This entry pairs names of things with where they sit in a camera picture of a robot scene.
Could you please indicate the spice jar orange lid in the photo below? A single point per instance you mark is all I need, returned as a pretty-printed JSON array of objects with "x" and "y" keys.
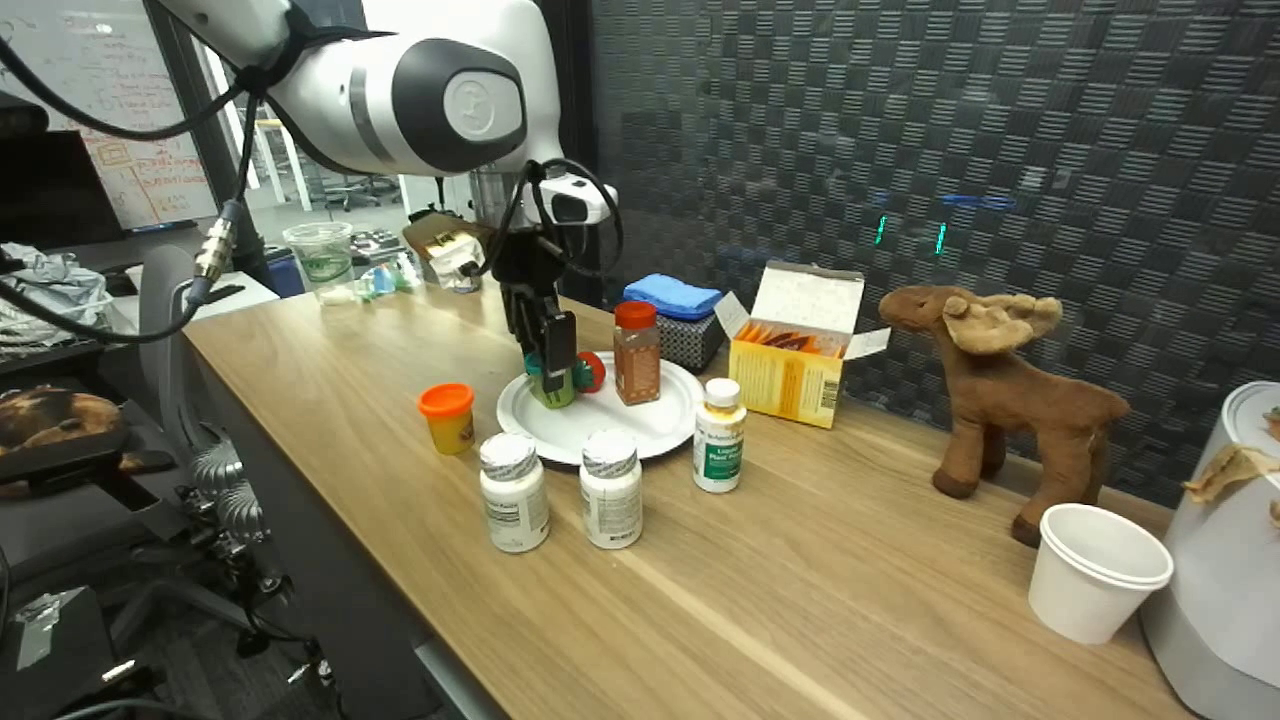
[{"x": 637, "y": 361}]

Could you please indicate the green tub teal lid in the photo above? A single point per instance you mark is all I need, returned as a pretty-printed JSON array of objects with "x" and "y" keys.
[{"x": 561, "y": 393}]

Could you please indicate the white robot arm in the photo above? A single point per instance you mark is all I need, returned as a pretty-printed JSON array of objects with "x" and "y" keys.
[{"x": 403, "y": 93}]

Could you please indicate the open yellow cardboard box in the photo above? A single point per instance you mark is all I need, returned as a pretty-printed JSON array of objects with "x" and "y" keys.
[{"x": 784, "y": 380}]

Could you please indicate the yellow tub orange lid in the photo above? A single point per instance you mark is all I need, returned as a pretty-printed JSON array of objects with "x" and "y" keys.
[{"x": 446, "y": 419}]

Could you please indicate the yellowish green-label pill bottle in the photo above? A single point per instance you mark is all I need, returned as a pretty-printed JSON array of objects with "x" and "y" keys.
[{"x": 722, "y": 440}]

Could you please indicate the grey mesh block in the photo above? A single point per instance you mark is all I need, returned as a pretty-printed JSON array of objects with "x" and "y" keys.
[{"x": 685, "y": 345}]

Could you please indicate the white pill bottle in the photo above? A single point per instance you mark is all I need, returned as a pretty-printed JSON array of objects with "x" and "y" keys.
[
  {"x": 608, "y": 503},
  {"x": 512, "y": 503}
]

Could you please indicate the grey clothes pile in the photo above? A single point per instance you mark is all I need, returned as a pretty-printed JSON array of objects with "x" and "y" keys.
[{"x": 54, "y": 300}]

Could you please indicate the dark metal pole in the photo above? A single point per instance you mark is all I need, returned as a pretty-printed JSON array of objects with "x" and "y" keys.
[{"x": 200, "y": 147}]

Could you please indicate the brown moose plush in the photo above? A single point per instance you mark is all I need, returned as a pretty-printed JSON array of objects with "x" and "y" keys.
[{"x": 987, "y": 386}]

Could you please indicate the clear plastic container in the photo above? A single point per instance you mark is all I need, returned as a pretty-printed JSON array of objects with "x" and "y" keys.
[{"x": 323, "y": 251}]

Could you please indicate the white cylindrical appliance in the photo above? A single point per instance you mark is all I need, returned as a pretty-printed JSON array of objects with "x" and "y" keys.
[{"x": 1224, "y": 600}]

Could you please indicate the clear plastic wrapper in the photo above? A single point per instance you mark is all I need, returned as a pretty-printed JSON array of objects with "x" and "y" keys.
[{"x": 384, "y": 283}]

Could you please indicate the white paper cup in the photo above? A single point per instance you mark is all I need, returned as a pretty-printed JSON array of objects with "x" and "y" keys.
[{"x": 1094, "y": 574}]

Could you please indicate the white paper plate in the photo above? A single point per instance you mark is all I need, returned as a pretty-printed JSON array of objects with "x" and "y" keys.
[{"x": 626, "y": 433}]

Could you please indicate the blue box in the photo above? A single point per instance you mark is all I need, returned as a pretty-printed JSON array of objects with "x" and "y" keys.
[{"x": 282, "y": 275}]

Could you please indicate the brown patterned cushion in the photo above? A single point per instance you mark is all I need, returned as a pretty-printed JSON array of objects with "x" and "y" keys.
[{"x": 54, "y": 423}]

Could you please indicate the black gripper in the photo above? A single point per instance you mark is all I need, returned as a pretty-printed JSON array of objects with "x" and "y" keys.
[{"x": 532, "y": 275}]

